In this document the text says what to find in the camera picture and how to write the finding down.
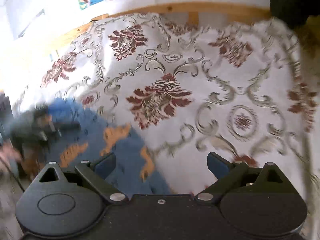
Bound blue patterned child pants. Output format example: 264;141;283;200
22;99;170;197

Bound person's left hand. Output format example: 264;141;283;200
1;142;22;172

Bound floral white bedspread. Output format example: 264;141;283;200
10;12;318;201

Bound dark green bag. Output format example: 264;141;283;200
270;0;319;29

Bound wooden bed frame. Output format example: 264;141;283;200
50;2;271;51

